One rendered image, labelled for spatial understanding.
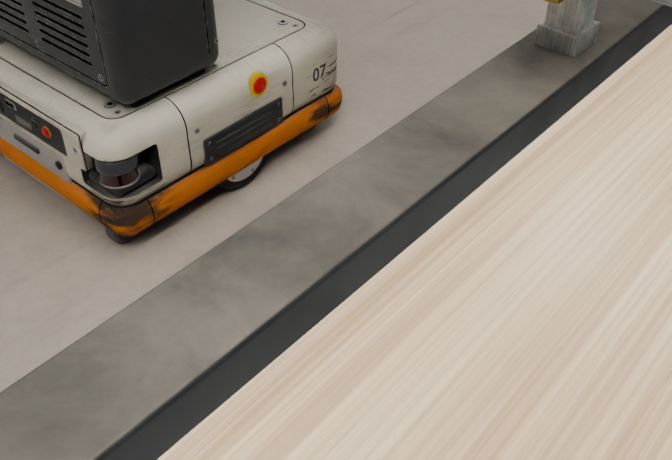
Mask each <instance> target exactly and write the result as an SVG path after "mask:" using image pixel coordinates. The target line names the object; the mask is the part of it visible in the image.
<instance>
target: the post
mask: <svg viewBox="0 0 672 460"><path fill-rule="evenodd" d="M597 3H598V0H564V1H562V2H561V3H559V4H554V3H551V2H548V6H547V12H546V18H545V23H544V24H547V25H550V26H553V27H556V28H559V29H562V30H565V31H568V32H571V33H575V34H578V33H580V32H581V31H582V30H584V29H585V28H586V27H588V26H589V25H590V24H592V23H593V21H594V17H595V12H596V8H597Z"/></svg>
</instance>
